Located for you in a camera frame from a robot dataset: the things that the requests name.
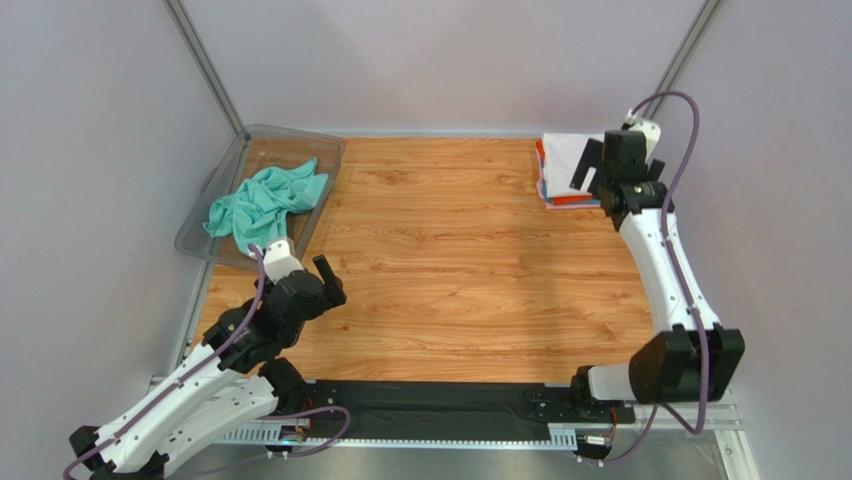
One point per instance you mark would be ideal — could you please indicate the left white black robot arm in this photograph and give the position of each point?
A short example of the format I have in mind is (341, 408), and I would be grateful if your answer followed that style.
(234, 375)

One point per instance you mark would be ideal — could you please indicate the folded orange t shirt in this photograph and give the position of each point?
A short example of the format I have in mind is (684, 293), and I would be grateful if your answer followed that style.
(566, 199)

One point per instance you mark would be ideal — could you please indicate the clear plastic bin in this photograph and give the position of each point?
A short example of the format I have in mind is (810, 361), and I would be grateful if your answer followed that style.
(254, 148)

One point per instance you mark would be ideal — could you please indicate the folded teal t shirt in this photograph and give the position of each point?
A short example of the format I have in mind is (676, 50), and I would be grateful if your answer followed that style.
(546, 193)

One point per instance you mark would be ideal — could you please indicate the white t shirt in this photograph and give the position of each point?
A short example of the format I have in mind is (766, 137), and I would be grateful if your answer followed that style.
(561, 153)

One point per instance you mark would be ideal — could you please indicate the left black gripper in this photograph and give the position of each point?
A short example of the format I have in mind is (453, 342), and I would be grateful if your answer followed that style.
(334, 293)

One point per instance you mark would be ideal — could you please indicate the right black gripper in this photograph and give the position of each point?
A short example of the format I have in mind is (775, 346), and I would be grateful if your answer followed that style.
(600, 168)

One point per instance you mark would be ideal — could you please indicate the mint green t shirt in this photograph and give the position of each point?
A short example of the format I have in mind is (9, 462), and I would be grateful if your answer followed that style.
(256, 212)

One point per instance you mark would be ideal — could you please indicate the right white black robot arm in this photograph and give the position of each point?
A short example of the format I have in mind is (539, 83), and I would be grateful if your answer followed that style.
(691, 357)

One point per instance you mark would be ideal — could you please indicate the left aluminium corner post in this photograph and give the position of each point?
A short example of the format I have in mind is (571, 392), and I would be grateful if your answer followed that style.
(185, 27)

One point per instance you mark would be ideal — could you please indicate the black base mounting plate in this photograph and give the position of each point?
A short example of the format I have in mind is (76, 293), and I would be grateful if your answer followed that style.
(453, 411)

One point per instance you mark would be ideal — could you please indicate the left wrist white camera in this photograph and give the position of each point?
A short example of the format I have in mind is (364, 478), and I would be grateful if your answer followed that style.
(283, 256)

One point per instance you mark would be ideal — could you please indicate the right aluminium corner post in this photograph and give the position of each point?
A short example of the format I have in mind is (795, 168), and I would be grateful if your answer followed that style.
(690, 44)

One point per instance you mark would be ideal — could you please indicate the aluminium corner post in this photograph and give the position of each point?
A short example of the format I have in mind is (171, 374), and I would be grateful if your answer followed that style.
(690, 44)
(185, 27)

